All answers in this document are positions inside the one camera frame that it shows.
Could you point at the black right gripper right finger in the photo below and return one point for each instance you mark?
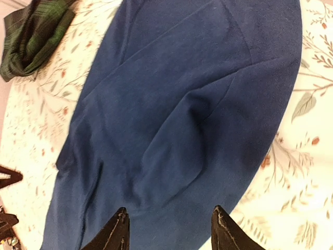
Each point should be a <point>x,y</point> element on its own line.
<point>226,234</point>

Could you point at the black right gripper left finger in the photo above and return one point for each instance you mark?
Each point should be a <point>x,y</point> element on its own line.
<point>115,235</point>

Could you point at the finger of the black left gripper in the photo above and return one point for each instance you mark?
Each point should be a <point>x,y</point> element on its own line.
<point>14,177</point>
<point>8,221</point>

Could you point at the navy blue t-shirt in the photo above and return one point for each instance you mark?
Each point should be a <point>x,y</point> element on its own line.
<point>177,113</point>

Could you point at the floral patterned table cloth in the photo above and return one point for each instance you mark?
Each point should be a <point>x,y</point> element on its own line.
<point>288,205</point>

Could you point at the dark green plaid garment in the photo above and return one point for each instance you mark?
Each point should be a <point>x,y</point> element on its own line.
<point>32,34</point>

